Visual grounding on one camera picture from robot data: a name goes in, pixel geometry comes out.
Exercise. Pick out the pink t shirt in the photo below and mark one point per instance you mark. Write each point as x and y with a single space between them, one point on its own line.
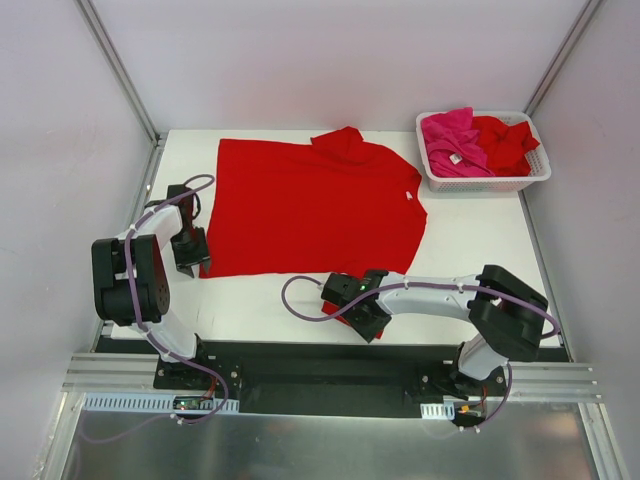
452 147

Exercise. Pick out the aluminium frame post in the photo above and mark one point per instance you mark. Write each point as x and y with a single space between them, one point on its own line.
575 34
96 27

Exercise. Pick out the left aluminium frame post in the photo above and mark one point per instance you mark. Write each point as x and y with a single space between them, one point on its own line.
96 27

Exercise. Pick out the white cable duct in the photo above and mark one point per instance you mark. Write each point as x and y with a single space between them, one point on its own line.
438 411
158 403

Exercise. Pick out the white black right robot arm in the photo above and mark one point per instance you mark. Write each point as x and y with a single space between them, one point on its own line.
507 313

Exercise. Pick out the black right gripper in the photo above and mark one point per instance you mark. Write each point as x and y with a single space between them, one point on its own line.
370 322

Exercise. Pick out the right aluminium frame post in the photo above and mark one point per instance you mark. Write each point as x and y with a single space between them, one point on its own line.
575 34

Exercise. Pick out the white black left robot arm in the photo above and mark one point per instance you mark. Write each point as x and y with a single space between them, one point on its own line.
131 287

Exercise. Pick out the red t shirt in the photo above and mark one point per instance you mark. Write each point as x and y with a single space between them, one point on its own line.
505 146
334 204

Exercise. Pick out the left white cable duct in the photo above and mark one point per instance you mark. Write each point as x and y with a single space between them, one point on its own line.
158 403

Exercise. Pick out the right white cable duct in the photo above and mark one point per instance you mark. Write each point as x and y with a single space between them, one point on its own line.
438 411

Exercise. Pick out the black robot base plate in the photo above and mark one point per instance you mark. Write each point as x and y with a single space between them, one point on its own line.
379 381

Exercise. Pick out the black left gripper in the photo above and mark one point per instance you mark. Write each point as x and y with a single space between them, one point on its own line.
191 257

